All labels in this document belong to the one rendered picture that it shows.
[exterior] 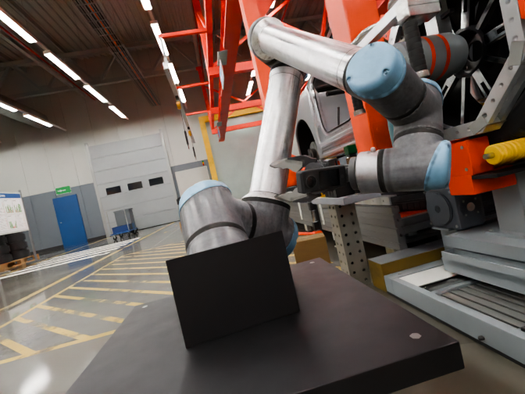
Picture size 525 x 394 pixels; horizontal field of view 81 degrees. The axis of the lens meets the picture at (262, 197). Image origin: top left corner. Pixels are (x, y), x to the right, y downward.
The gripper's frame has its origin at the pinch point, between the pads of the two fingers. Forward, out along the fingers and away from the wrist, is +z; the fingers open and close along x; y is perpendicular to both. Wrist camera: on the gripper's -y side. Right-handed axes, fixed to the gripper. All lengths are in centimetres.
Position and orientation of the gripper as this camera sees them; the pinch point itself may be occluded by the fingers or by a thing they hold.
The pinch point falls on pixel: (274, 181)
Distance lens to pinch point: 75.3
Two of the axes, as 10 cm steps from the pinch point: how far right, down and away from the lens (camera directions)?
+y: 5.2, -2.0, 8.3
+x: -1.5, -9.8, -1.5
